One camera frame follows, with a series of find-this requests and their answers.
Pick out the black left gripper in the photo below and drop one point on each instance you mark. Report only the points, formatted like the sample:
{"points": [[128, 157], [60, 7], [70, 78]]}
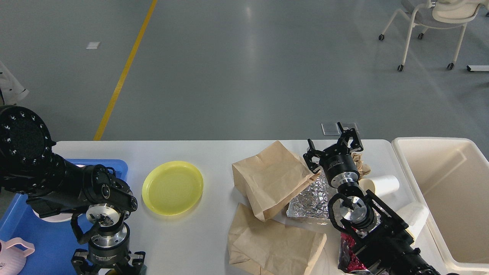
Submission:
{"points": [[109, 244]]}

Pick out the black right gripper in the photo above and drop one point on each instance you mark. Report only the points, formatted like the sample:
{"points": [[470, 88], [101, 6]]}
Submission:
{"points": [[338, 169]]}

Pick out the pink mug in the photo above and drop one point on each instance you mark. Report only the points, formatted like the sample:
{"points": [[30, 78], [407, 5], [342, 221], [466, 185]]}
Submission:
{"points": [[13, 254]]}

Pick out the teal green mug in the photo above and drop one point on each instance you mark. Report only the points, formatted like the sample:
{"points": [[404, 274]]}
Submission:
{"points": [[110, 272]]}

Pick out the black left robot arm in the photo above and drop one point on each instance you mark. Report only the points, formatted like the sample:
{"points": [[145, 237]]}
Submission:
{"points": [[97, 200]]}

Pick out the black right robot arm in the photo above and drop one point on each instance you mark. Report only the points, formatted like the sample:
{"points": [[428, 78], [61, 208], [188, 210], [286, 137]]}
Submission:
{"points": [[382, 240]]}

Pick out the metal floor socket plate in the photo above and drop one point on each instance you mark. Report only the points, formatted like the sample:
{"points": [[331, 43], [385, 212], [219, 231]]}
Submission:
{"points": [[332, 129]]}

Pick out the crumpled brown paper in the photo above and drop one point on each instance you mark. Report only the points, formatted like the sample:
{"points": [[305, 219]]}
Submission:
{"points": [[363, 168]]}

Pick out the crumpled aluminium foil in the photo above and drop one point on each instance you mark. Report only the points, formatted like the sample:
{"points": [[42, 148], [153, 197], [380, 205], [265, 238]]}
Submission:
{"points": [[312, 203]]}

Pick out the upper white paper cup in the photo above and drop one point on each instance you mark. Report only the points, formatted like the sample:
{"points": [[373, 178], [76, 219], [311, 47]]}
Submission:
{"points": [[380, 185]]}

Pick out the white paper cup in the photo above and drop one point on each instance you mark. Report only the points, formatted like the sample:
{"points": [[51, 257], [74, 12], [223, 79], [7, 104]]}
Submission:
{"points": [[380, 185], [415, 215]]}

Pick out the pink plate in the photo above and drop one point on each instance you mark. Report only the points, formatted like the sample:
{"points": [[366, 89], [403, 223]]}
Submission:
{"points": [[57, 218]]}

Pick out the upper brown paper bag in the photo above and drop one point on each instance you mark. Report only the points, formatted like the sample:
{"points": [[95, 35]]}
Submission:
{"points": [[271, 178]]}

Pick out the brown paper bag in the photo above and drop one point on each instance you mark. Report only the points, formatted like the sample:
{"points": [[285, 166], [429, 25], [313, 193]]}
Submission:
{"points": [[271, 178], [271, 247]]}

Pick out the yellow plastic plate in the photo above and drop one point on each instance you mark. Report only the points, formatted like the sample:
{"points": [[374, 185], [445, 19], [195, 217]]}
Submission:
{"points": [[172, 188]]}

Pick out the lower white paper cup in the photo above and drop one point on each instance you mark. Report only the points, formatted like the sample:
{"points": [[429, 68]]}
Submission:
{"points": [[415, 215]]}

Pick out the red foil snack wrapper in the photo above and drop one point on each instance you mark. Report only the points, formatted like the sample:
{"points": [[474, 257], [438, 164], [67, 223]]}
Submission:
{"points": [[348, 262]]}

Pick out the beige plastic bin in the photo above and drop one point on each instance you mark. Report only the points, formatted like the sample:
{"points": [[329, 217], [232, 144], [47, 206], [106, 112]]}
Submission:
{"points": [[450, 176]]}

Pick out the lower brown paper bag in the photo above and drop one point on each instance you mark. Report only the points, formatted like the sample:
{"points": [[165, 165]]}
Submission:
{"points": [[271, 247]]}

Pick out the white bar on floor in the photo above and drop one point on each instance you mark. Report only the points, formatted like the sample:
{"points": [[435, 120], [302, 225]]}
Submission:
{"points": [[477, 68]]}

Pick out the white rolling chair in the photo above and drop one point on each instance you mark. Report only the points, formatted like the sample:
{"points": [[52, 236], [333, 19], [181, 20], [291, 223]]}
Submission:
{"points": [[436, 14]]}

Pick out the white polka-dot cloth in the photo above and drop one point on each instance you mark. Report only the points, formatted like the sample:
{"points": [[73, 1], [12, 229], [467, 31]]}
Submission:
{"points": [[12, 92]]}

